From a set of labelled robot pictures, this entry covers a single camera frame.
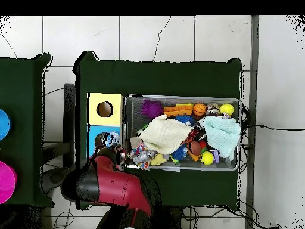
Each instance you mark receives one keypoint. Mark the magenta round container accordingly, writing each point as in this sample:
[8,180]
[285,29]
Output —
[6,181]

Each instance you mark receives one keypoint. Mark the cream knitted cloth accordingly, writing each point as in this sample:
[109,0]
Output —
[166,136]

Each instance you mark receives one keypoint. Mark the colourful dotted cloth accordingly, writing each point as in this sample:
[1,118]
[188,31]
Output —
[137,149]

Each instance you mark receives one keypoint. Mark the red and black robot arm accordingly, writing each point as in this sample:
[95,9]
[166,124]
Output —
[119,188]

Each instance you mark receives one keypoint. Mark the clear plastic wrapper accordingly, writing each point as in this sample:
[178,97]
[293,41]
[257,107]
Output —
[112,139]

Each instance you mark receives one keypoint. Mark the dark green table cloth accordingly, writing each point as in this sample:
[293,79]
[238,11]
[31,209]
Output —
[155,78]
[23,83]

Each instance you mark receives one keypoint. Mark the yellow foam ball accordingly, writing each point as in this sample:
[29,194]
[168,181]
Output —
[207,158]
[226,109]

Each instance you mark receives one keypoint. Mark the orange toy basketball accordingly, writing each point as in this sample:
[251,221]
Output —
[199,109]

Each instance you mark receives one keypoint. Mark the brown toy football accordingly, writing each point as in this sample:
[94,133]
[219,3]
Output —
[195,148]

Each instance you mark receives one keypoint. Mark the purple spiky toy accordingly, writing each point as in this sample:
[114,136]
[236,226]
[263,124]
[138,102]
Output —
[151,109]

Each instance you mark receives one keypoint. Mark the yellow plush toy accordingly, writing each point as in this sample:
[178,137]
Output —
[158,159]

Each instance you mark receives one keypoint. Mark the large blue spiky ball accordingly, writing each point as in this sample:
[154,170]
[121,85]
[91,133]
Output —
[184,118]

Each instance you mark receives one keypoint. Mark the wooden box with three holes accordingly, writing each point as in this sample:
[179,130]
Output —
[93,118]

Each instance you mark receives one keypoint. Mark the light blue knitted cloth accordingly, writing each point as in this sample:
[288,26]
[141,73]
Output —
[224,133]

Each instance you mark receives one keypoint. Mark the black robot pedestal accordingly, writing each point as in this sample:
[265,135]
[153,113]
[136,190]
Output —
[171,219]

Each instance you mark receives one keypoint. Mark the blue round container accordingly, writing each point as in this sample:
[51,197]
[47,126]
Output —
[4,124]

